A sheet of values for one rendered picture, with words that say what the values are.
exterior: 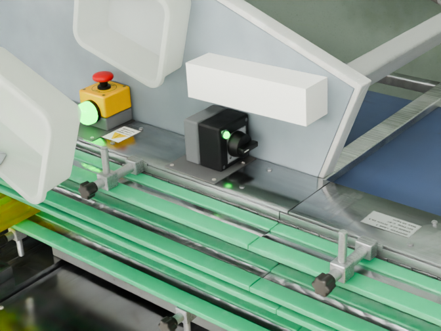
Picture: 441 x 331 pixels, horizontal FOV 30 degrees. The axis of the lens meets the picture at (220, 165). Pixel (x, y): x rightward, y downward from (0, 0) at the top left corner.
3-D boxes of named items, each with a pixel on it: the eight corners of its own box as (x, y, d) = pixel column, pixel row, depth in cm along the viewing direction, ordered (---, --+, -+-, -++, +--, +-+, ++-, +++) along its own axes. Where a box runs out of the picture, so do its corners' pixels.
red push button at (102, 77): (89, 90, 157) (87, 73, 155) (104, 84, 159) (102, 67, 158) (104, 95, 154) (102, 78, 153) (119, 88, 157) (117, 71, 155)
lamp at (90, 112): (86, 119, 158) (74, 124, 156) (83, 97, 156) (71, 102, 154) (102, 124, 155) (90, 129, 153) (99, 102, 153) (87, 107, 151)
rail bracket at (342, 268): (358, 247, 119) (307, 291, 110) (360, 203, 116) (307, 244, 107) (383, 256, 117) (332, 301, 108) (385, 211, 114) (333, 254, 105)
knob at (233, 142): (243, 150, 142) (259, 155, 140) (227, 159, 138) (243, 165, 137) (243, 126, 140) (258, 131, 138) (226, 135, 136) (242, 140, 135)
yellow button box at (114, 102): (109, 111, 164) (82, 123, 159) (105, 75, 161) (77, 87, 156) (134, 118, 160) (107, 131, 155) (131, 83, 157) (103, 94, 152)
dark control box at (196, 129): (216, 144, 148) (185, 161, 143) (214, 102, 145) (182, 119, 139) (252, 155, 144) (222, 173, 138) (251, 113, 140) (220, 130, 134)
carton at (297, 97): (209, 52, 141) (185, 62, 137) (327, 77, 127) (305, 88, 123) (210, 86, 144) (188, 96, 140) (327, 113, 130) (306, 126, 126)
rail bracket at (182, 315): (208, 311, 148) (157, 351, 139) (206, 280, 145) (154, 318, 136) (226, 320, 145) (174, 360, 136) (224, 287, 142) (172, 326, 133)
